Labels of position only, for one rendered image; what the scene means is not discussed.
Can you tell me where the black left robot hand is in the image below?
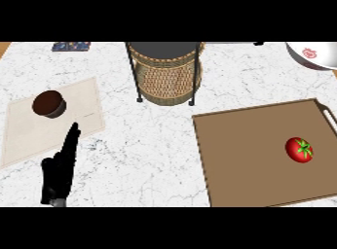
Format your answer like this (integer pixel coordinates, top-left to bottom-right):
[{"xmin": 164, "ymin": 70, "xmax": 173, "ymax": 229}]
[{"xmin": 39, "ymin": 122, "xmax": 83, "ymax": 206}]

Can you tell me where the wicker tiered basket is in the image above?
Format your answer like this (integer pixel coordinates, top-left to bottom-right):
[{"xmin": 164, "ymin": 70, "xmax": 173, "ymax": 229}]
[{"xmin": 124, "ymin": 42, "xmax": 207, "ymax": 107}]

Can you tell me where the brown wooden tray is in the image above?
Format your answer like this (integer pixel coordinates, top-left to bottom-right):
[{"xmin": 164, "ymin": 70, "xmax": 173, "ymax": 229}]
[{"xmin": 192, "ymin": 97, "xmax": 337, "ymax": 208}]

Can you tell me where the red tomato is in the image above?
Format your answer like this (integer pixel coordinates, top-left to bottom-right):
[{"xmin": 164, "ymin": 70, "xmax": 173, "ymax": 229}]
[{"xmin": 284, "ymin": 136, "xmax": 315, "ymax": 164}]

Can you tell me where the beige placemat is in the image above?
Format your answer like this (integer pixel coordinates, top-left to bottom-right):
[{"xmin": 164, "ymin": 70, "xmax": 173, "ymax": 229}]
[{"xmin": 0, "ymin": 77, "xmax": 107, "ymax": 169}]

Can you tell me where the dark blue patterned object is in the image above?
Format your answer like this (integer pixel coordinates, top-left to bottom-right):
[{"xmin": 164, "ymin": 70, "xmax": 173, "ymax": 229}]
[{"xmin": 50, "ymin": 42, "xmax": 92, "ymax": 53}]

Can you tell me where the white bowl with red print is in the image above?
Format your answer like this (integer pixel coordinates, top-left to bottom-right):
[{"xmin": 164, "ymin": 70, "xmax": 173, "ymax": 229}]
[{"xmin": 285, "ymin": 42, "xmax": 337, "ymax": 71}]

